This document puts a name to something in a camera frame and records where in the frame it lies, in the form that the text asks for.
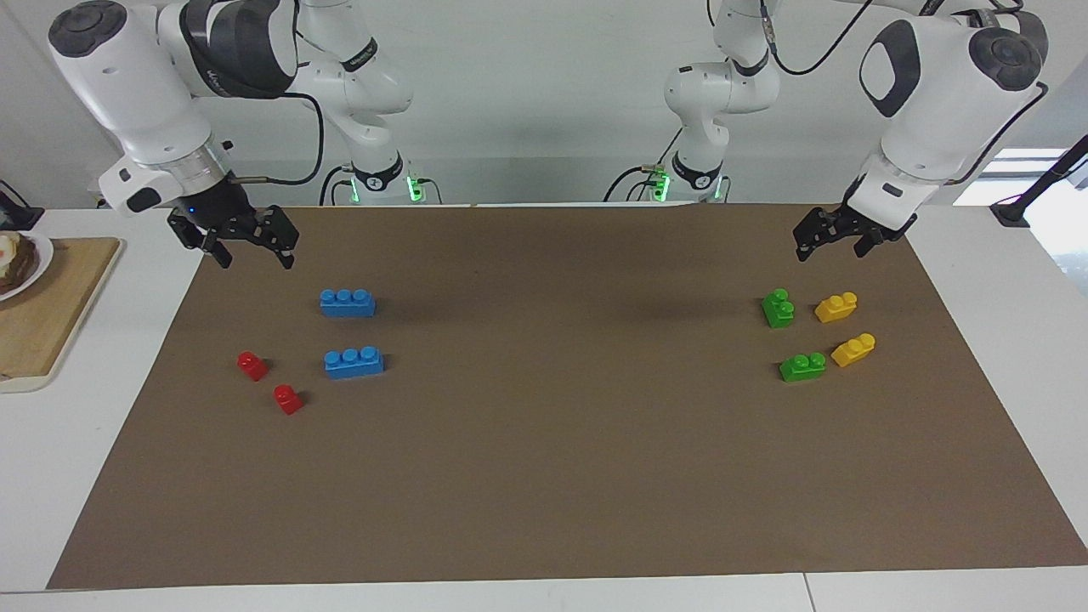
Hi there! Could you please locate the green two-stud toy block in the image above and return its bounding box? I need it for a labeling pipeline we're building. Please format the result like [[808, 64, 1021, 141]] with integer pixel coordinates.
[[761, 287, 797, 330], [779, 351, 827, 383]]

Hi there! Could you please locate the blue three-stud toy block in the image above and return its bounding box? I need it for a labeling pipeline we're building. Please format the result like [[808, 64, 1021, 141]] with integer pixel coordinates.
[[320, 288, 377, 319], [323, 345, 386, 381]]

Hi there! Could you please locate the yellow two-stud toy block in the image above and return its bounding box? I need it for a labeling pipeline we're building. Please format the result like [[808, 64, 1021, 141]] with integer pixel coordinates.
[[813, 291, 859, 325], [830, 332, 877, 369]]

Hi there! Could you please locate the white plate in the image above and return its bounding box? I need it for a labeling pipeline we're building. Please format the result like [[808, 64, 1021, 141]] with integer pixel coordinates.
[[0, 231, 55, 303]]

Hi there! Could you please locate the wooden cutting board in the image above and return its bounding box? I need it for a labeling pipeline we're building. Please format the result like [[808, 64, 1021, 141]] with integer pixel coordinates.
[[0, 237, 127, 394]]

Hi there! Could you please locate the black clamp device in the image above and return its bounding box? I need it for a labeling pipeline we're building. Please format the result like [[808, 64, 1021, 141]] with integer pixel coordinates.
[[0, 179, 46, 233]]

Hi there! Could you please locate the toast with egg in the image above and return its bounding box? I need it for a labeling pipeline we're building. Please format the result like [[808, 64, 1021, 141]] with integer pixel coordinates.
[[0, 231, 40, 292]]

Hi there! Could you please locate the brown paper table mat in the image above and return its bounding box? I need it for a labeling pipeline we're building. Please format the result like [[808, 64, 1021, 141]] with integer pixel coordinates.
[[47, 202, 1088, 590]]

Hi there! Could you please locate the black right base cable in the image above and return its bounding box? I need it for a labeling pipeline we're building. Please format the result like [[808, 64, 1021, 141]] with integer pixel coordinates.
[[319, 163, 356, 207]]

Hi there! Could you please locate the black base cable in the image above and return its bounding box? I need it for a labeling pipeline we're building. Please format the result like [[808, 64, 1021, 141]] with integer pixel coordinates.
[[319, 163, 356, 207], [603, 126, 686, 204]]

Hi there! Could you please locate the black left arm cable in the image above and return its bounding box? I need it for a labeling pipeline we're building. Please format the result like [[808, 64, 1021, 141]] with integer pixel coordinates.
[[759, 0, 1049, 184]]

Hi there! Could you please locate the black left base cable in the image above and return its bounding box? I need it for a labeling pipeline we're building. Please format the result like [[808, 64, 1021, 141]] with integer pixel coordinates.
[[603, 126, 686, 204]]

